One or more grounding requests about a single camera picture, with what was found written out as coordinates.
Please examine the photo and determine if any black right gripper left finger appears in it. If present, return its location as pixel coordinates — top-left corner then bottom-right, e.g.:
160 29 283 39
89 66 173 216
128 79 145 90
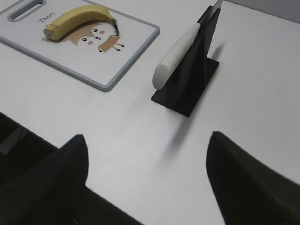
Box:
0 134 138 225

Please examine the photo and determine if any black knife stand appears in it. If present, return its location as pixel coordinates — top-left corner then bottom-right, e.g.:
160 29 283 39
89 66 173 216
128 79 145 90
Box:
151 8 221 117

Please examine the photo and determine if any white-handled kitchen knife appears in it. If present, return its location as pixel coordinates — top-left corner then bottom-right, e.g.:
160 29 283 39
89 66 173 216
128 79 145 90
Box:
152 0 222 90

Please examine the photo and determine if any yellow banana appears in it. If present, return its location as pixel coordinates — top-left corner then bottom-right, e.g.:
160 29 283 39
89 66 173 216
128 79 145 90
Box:
51 4 120 40

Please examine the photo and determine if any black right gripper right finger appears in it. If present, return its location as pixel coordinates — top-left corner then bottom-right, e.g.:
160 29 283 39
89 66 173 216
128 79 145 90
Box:
206 131 300 225

